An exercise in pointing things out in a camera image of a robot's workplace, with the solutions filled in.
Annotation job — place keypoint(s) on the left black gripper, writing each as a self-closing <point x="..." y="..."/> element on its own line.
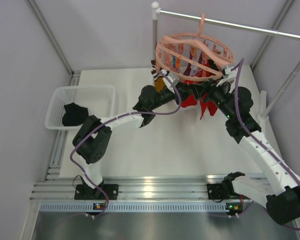
<point x="184" y="89"/>

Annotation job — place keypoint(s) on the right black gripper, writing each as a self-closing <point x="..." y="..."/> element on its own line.
<point x="210" y="87"/>

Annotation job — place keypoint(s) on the red black sock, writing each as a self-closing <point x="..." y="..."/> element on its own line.
<point x="204" y="106"/>

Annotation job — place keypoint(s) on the pink round clip hanger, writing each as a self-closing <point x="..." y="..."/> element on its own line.
<point x="185" y="55"/>

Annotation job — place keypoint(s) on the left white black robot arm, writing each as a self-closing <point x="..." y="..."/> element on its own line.
<point x="92" y="139"/>

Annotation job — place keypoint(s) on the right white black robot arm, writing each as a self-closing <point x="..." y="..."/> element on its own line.
<point x="282" y="198"/>

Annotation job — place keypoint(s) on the red white santa sock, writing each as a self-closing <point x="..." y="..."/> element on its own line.
<point x="189" y="102"/>

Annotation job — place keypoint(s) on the mustard yellow striped sock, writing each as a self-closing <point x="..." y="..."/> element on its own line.
<point x="158" y="81"/>

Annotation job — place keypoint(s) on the silver white clothes rack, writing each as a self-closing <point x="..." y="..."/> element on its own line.
<point x="265" y="108"/>

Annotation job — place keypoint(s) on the white plastic mesh basket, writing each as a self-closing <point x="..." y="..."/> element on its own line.
<point x="99" y="100"/>

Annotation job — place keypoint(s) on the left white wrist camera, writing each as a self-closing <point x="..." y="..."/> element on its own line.
<point x="169" y="80"/>

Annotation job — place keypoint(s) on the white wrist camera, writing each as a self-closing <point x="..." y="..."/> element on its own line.
<point x="169" y="80"/>
<point x="229" y="72"/>

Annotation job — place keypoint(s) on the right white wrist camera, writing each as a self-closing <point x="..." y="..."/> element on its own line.
<point x="229" y="72"/>

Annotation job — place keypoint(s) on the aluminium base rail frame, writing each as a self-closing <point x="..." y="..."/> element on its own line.
<point x="176" y="157"/>

